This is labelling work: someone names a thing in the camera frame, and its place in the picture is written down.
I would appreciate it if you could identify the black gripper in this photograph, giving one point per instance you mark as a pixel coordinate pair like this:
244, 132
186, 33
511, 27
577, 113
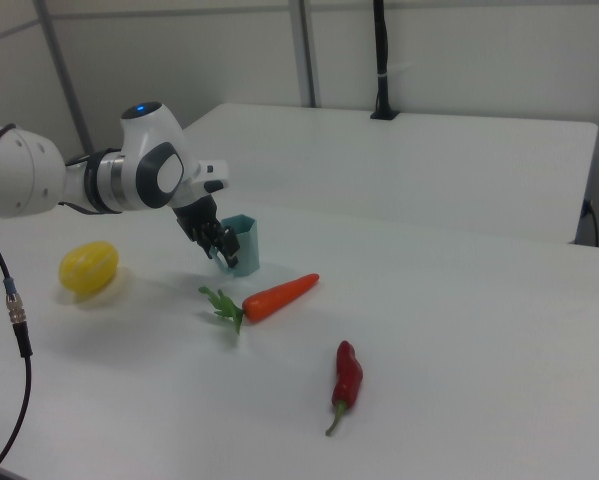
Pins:
196, 220

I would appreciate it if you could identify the light blue hexagonal mug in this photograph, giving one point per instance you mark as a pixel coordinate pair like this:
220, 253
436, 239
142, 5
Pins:
246, 250

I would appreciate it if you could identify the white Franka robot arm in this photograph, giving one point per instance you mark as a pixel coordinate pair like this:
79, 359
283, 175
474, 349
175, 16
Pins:
144, 145

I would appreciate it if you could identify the orange toy carrot with leaves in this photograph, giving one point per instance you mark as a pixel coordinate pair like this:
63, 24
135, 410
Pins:
279, 297

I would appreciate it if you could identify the yellow striped toy melon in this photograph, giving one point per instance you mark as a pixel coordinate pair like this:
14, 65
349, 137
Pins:
89, 267

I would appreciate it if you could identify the red toy chili pepper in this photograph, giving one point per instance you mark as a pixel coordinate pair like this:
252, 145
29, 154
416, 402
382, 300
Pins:
349, 375

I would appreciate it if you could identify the grey slanted pole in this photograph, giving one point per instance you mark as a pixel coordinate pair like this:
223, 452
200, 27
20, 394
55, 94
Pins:
61, 60

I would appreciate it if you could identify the black pole with base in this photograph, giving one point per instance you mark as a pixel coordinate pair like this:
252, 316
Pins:
381, 50

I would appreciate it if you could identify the grey partition post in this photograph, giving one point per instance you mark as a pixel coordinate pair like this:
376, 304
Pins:
306, 50

